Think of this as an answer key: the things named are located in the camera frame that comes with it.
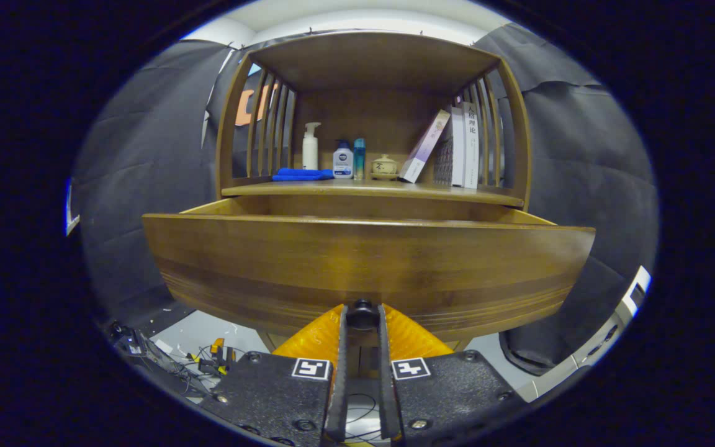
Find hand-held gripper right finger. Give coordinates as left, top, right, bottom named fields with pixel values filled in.
left=377, top=303, right=527, bottom=446

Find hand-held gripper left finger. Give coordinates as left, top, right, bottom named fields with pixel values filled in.
left=199, top=303, right=349, bottom=446

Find wooden countertop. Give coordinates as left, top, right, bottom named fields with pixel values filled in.
left=221, top=177, right=526, bottom=209

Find wooden cabinet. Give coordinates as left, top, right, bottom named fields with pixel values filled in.
left=215, top=31, right=532, bottom=351

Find yellow black tool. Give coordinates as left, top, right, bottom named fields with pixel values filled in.
left=210, top=338, right=235, bottom=374

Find blue folded cloth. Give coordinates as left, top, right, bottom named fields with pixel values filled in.
left=272, top=168, right=335, bottom=183

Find beige lidded teacup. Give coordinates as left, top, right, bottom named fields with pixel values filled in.
left=370, top=154, right=400, bottom=181

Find white bottle blue label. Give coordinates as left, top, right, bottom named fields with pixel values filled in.
left=333, top=140, right=354, bottom=180

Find grey patterned book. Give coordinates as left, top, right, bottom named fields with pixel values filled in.
left=433, top=133, right=454, bottom=186

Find white pump bottle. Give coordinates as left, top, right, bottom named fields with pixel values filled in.
left=302, top=122, right=322, bottom=171

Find white book black characters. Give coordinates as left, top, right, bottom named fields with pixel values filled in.
left=462, top=102, right=481, bottom=190

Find purple white leaning book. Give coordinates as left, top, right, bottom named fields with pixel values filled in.
left=398, top=109, right=451, bottom=184

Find white appliance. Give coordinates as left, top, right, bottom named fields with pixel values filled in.
left=516, top=266, right=653, bottom=403

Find black backdrop cloth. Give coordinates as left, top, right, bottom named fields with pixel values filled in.
left=75, top=25, right=659, bottom=373

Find black floor cables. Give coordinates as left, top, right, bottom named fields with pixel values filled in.
left=109, top=320, right=222, bottom=398

